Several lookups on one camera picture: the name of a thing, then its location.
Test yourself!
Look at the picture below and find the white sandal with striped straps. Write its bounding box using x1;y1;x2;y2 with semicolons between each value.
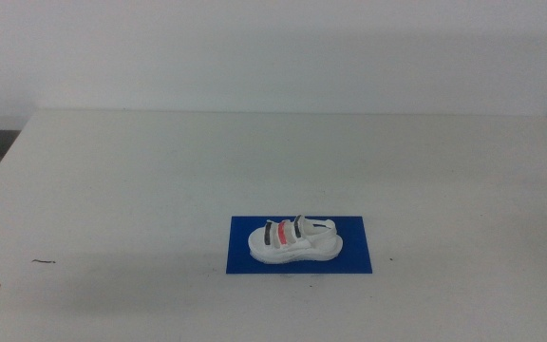
247;214;345;265

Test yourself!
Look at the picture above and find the blue rectangular mat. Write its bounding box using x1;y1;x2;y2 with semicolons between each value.
225;216;373;276

